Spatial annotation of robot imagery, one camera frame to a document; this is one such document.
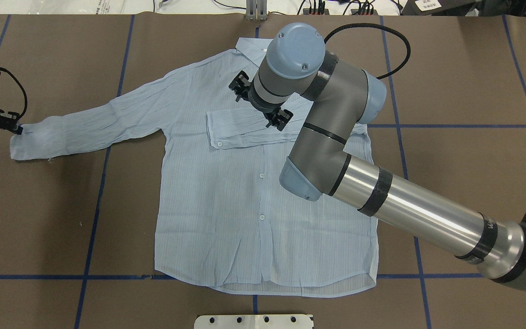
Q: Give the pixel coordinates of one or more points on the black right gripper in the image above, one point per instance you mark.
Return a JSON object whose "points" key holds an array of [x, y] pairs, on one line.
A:
{"points": [[277, 117]]}

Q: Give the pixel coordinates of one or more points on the light blue button shirt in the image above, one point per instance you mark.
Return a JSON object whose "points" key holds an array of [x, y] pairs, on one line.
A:
{"points": [[224, 221]]}

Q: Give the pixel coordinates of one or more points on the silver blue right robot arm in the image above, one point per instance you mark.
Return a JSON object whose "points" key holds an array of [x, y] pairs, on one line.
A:
{"points": [[298, 62]]}

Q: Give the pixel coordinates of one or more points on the grey aluminium frame post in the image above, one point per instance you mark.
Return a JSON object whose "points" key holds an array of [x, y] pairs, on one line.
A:
{"points": [[256, 10]]}

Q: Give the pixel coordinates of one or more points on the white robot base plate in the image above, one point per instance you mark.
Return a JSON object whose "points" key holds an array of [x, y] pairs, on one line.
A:
{"points": [[255, 321]]}

